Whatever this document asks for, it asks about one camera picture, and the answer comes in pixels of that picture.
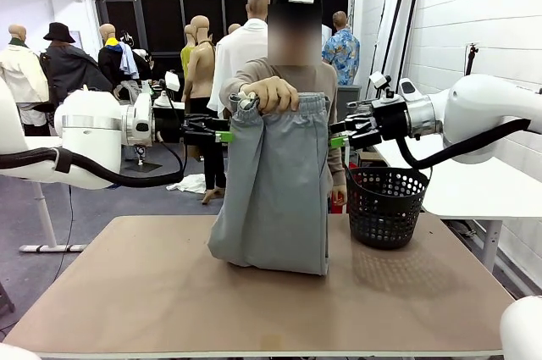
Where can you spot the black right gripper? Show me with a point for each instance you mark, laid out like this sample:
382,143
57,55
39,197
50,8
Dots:
391,118

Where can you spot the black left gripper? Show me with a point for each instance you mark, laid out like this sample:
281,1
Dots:
169,125

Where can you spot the grey training pants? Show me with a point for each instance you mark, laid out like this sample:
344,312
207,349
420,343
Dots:
275,190

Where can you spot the black perforated plastic basket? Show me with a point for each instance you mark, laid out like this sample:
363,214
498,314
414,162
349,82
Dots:
383,245

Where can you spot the person's left forearm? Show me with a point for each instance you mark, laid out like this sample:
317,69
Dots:
336,165

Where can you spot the person's right forearm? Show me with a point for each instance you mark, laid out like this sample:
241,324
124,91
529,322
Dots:
250,72

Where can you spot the person's left hand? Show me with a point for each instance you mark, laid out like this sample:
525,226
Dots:
339,198

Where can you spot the person's right hand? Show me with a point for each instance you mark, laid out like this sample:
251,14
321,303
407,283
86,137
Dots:
275,93

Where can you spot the grey storage bin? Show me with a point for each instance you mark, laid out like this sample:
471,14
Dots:
351,91

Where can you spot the white cloth on floor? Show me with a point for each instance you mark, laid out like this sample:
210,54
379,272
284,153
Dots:
188,185

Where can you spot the bare mannequin black trousers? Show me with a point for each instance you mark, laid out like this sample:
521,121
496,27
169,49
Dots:
202,68

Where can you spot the person in tan sweater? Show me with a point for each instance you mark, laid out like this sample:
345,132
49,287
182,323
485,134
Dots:
313,76

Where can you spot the mannequin with blue floral shirt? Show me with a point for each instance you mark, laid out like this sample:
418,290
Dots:
345,55

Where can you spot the mannequin with white shirt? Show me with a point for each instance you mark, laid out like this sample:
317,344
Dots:
237,55

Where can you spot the mannequin with yellow top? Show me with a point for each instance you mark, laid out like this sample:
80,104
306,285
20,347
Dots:
186,57

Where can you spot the person with face mask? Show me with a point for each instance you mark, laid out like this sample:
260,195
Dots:
144,68

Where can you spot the mannequin grey jacket jeans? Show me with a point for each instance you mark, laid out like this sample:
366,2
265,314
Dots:
127,89

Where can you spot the bare mannequin head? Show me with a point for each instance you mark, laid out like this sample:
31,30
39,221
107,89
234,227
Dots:
234,29

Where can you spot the black framed white panels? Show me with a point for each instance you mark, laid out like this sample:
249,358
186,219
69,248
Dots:
396,38

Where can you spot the mannequin black jacket yellow collar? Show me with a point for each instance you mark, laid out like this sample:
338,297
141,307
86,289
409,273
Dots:
109,63

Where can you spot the white side table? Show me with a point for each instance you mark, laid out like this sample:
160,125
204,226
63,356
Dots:
466,195

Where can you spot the black tripod stand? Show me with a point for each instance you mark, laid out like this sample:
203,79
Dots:
470,63

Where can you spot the mannequin black hat dark coat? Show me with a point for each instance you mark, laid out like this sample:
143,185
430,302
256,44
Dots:
68,63

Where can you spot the mannequin with white jacket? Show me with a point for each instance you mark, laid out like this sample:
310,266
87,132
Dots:
21,76

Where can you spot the white table leg stand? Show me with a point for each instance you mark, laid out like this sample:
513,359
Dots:
51,248

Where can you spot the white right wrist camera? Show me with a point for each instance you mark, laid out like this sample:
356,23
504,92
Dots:
378,79

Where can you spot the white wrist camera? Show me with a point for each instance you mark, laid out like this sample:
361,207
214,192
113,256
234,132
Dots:
378,79
172,80

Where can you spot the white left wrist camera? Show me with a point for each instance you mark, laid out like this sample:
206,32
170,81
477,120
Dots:
172,80

